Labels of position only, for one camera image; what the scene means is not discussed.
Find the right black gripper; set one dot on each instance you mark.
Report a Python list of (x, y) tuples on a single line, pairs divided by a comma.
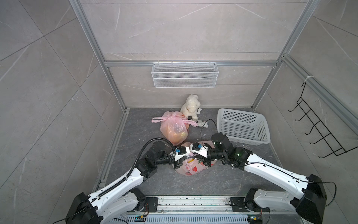
[(206, 162)]

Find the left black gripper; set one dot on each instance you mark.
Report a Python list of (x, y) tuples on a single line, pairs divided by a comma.
[(176, 164)]

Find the plain pink plastic bag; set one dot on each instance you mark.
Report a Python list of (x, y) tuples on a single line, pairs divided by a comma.
[(192, 166)]

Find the pink plastic bag with print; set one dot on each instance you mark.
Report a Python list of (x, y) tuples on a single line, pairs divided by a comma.
[(174, 126)]

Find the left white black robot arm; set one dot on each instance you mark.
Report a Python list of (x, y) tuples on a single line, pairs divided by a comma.
[(122, 194)]

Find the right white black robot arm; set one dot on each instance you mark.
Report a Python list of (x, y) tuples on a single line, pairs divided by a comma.
[(304, 195)]

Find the white plastic basket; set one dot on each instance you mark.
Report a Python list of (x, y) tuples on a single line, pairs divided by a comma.
[(243, 127)]

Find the white plush toy dog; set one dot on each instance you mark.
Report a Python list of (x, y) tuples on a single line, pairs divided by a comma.
[(191, 108)]

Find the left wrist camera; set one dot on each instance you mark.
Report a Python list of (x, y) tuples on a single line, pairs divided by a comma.
[(181, 152)]

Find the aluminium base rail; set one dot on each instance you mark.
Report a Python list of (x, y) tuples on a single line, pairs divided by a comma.
[(203, 210)]

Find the black wire hook rack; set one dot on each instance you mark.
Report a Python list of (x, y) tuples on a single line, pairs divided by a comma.
[(317, 125)]

